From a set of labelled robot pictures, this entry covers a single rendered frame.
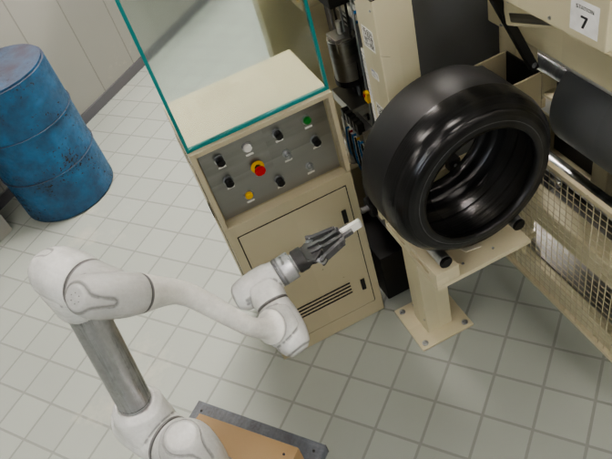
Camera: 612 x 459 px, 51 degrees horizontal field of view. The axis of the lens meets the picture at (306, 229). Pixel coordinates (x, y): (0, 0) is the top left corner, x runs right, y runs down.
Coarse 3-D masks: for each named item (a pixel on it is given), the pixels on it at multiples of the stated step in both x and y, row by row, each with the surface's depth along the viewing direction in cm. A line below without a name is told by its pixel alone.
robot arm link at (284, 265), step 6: (276, 258) 191; (282, 258) 190; (288, 258) 189; (276, 264) 189; (282, 264) 188; (288, 264) 188; (294, 264) 189; (276, 270) 188; (282, 270) 188; (288, 270) 188; (294, 270) 188; (282, 276) 188; (288, 276) 189; (294, 276) 189; (300, 276) 192; (288, 282) 190
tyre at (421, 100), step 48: (432, 96) 178; (480, 96) 173; (528, 96) 183; (384, 144) 184; (432, 144) 173; (480, 144) 216; (528, 144) 204; (384, 192) 186; (432, 192) 221; (480, 192) 219; (528, 192) 198; (432, 240) 194; (480, 240) 204
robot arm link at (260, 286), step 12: (264, 264) 191; (252, 276) 188; (264, 276) 187; (276, 276) 188; (240, 288) 188; (252, 288) 186; (264, 288) 186; (276, 288) 187; (240, 300) 188; (252, 300) 187; (264, 300) 185
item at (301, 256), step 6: (294, 252) 190; (300, 252) 189; (306, 252) 192; (318, 252) 190; (294, 258) 189; (300, 258) 189; (306, 258) 191; (312, 258) 190; (318, 258) 191; (300, 264) 189; (306, 264) 190; (300, 270) 190
